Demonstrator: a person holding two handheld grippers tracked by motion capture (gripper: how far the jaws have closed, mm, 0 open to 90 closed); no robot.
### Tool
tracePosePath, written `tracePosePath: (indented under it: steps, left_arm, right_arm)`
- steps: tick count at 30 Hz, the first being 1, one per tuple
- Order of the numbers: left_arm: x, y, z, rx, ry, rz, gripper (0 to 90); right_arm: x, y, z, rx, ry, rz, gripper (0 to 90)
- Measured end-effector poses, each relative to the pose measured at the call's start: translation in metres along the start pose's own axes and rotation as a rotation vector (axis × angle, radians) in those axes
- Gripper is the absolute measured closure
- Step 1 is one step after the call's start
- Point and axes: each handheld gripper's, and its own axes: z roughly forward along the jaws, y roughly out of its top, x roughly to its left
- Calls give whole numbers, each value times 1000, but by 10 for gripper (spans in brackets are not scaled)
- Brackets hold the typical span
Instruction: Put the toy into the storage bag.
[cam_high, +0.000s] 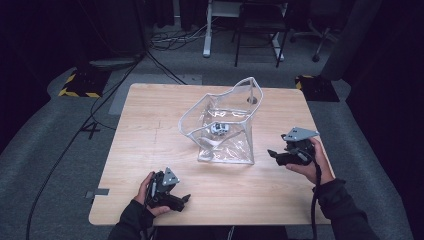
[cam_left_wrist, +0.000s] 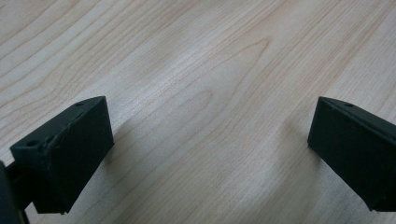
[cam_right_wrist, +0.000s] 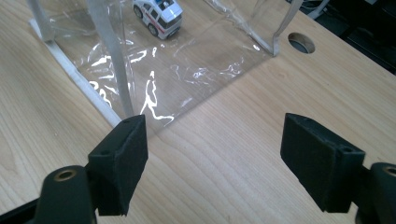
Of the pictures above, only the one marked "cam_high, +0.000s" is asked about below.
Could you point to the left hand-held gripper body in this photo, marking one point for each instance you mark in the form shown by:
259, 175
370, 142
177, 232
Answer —
163, 186

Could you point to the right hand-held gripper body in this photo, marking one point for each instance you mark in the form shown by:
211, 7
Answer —
298, 145

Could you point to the clear plastic bag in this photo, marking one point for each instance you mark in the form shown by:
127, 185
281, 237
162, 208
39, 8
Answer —
221, 133

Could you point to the white toy car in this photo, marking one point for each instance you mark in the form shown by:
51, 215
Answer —
220, 128

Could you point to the person's left hand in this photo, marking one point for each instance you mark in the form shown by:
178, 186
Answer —
142, 191

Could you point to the person's right hand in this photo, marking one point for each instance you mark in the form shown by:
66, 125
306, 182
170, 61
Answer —
321, 163

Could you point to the metal table grommet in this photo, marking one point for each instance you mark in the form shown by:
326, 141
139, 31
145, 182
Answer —
252, 100

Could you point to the grey tape strip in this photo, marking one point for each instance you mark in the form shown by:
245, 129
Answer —
100, 192

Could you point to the office chair base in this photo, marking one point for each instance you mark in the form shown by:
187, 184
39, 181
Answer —
320, 36

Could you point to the black chair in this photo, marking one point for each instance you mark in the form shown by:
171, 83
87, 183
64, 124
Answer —
260, 23

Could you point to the black yellow striped base plate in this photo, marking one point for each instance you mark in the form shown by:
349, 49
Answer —
318, 88
85, 85

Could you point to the white desk frame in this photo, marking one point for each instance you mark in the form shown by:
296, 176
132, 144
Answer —
208, 30

